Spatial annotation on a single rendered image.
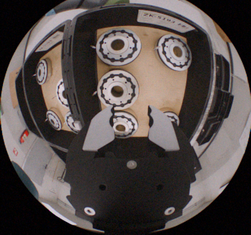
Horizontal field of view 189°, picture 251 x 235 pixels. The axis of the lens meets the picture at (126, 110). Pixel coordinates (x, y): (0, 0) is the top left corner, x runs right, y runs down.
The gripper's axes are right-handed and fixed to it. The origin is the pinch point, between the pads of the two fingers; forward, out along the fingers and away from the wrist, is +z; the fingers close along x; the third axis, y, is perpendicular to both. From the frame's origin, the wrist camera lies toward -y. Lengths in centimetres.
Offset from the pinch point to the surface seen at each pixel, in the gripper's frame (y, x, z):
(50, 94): -0.3, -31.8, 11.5
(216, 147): 172, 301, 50
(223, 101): 13, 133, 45
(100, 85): -1.3, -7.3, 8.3
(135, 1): -47, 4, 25
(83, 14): -18.6, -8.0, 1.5
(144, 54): -8.8, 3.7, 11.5
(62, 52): -10.7, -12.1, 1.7
